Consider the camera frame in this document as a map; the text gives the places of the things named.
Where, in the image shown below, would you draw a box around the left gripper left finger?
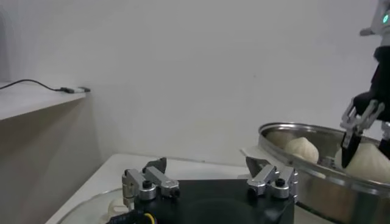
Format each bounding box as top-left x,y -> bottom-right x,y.
121,156 -> 181,211

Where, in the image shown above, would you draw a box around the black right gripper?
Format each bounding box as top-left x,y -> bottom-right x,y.
339,45 -> 390,169

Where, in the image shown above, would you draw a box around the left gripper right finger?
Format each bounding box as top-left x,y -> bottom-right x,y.
245,156 -> 299,200

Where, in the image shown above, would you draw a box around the white steamed baozi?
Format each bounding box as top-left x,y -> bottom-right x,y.
285,136 -> 320,167
334,141 -> 390,185

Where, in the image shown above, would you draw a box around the round glass pot lid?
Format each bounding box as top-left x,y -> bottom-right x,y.
56,187 -> 135,224

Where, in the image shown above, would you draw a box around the stainless steel steamer basket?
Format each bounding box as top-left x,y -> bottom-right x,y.
240,122 -> 390,224

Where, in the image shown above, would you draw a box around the white side table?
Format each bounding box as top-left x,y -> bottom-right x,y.
0,82 -> 88,121

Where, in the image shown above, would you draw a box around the yellow blue gripper wires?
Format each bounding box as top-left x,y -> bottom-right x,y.
105,210 -> 158,224

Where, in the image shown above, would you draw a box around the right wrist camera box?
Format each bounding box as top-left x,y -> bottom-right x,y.
359,27 -> 377,37

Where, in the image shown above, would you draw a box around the black cable with adapter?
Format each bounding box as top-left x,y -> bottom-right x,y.
0,79 -> 91,94

